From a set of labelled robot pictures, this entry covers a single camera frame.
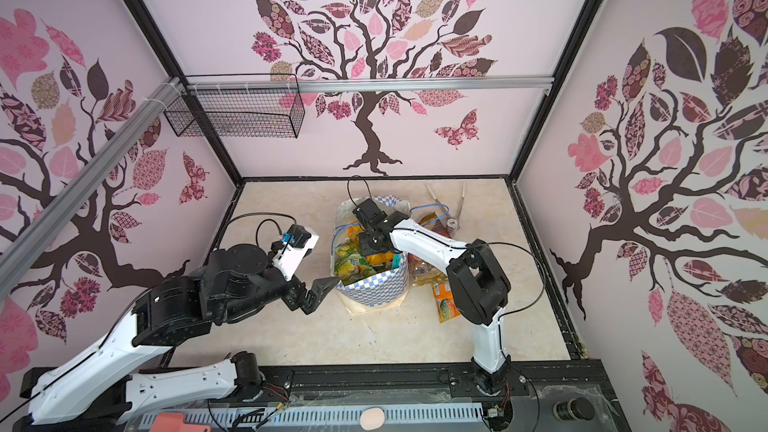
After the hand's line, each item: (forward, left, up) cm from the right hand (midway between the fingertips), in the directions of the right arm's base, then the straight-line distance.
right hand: (369, 242), depth 91 cm
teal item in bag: (-15, -8, +14) cm, 22 cm away
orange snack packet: (-19, -22, -6) cm, 30 cm away
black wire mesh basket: (+37, +41, +26) cm, 61 cm away
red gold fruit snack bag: (-8, -16, -4) cm, 19 cm away
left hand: (-21, +7, +23) cm, 33 cm away
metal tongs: (+10, -28, -4) cm, 30 cm away
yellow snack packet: (-5, -3, -1) cm, 6 cm away
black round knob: (-43, -47, +1) cm, 64 cm away
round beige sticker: (-44, -2, -7) cm, 45 cm away
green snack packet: (-8, +5, +1) cm, 10 cm away
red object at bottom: (-45, +43, -5) cm, 62 cm away
